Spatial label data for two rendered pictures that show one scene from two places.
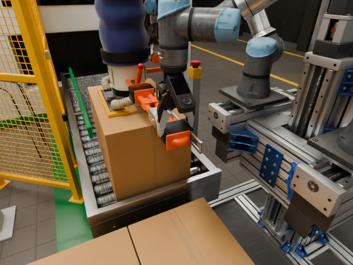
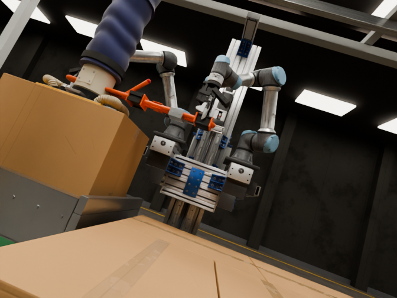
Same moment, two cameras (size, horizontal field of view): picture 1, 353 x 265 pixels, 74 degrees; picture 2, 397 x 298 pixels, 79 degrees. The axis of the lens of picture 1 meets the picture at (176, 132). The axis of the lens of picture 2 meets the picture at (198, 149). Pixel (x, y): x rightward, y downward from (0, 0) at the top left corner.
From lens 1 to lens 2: 1.18 m
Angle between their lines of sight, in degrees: 70
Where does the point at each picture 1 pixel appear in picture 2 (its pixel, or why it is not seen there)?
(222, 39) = (237, 84)
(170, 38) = (224, 71)
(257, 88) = (181, 135)
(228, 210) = not seen: hidden behind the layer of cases
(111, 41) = (116, 52)
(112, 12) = (128, 36)
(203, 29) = (234, 77)
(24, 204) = not seen: outside the picture
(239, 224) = not seen: hidden behind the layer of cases
